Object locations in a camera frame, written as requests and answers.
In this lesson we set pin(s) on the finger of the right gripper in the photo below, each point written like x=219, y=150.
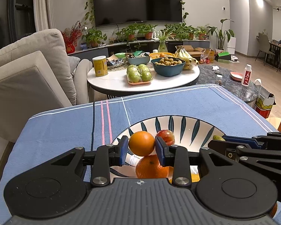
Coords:
x=267, y=159
x=229, y=146

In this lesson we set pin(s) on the large orange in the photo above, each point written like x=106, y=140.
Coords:
x=273, y=211

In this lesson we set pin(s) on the potted green plant left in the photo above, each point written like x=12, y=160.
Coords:
x=93, y=37

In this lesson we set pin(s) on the dark marble round table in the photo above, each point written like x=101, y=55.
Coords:
x=247, y=94

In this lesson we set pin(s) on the green jujube fruit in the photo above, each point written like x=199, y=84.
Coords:
x=218, y=138

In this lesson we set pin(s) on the red flower decoration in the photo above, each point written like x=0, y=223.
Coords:
x=71, y=35

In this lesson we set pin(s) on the cardboard box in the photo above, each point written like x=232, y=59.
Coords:
x=200, y=53

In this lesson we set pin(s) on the yellow lemon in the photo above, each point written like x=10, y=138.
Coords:
x=194, y=174

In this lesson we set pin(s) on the white red bottle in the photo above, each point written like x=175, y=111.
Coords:
x=247, y=75

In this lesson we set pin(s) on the beige sofa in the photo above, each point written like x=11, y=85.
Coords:
x=37, y=75

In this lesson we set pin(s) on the bunch of bananas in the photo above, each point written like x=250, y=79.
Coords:
x=182, y=54

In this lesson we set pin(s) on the pink dish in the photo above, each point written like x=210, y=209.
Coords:
x=236, y=76

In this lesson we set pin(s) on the grey dining chair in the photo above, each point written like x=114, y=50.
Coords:
x=264, y=46

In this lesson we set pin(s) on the glass vase with plant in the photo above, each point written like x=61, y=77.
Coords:
x=162, y=36

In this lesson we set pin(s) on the tray of green apples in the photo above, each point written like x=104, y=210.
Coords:
x=138, y=75

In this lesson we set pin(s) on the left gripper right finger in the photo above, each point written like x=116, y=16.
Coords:
x=177, y=157

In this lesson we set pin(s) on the blue striped tablecloth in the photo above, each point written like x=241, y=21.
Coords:
x=54, y=132

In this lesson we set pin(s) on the white round coffee table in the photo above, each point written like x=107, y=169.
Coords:
x=121, y=82

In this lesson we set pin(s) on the teal bowl of fruits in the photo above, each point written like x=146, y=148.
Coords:
x=168, y=66

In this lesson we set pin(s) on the white striped ceramic bowl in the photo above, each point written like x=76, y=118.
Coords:
x=188, y=132

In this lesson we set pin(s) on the yellow tin can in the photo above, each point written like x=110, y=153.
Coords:
x=100, y=66

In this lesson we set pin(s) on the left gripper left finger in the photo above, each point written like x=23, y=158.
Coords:
x=105, y=157

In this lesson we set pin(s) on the small mandarin orange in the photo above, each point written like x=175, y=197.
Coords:
x=142, y=143

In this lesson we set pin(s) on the tall leafy floor plant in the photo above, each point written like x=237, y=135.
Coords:
x=222, y=35

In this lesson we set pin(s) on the black television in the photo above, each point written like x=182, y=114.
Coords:
x=123, y=11

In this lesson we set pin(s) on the red apple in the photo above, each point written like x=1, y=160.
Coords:
x=167, y=136

